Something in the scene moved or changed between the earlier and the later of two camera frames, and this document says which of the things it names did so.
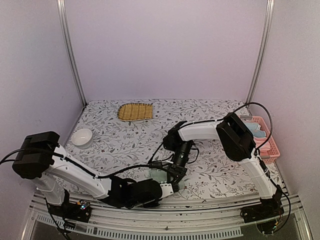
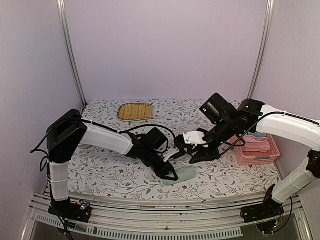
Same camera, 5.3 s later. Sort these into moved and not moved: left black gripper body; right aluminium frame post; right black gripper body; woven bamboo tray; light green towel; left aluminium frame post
Moved: light green towel; right black gripper body; left black gripper body
Not moved: woven bamboo tray; right aluminium frame post; left aluminium frame post
